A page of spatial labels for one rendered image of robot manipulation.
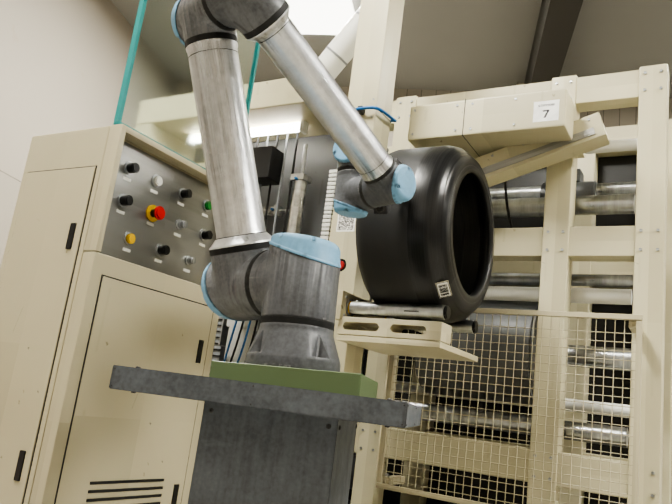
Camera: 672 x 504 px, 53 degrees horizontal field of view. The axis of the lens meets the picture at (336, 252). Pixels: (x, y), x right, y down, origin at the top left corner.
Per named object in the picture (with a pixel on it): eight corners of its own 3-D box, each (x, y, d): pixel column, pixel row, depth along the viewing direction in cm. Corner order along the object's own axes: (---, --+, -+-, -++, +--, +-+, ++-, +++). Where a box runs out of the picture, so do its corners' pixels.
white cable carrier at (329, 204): (312, 294, 239) (329, 169, 250) (319, 297, 243) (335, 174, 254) (322, 295, 237) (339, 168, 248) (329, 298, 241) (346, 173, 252)
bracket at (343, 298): (332, 319, 218) (335, 289, 220) (383, 337, 252) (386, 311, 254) (341, 319, 217) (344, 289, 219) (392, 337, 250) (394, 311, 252)
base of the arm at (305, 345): (333, 371, 122) (338, 317, 125) (233, 362, 125) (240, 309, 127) (344, 377, 141) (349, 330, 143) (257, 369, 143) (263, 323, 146)
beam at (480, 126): (405, 140, 266) (409, 105, 269) (429, 163, 287) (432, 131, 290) (565, 125, 235) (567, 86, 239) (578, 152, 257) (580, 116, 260)
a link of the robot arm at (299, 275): (294, 313, 125) (304, 223, 129) (239, 316, 137) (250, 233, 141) (350, 326, 135) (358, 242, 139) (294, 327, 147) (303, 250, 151)
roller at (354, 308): (352, 314, 225) (345, 315, 221) (352, 301, 225) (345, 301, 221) (451, 319, 207) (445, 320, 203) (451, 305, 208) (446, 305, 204)
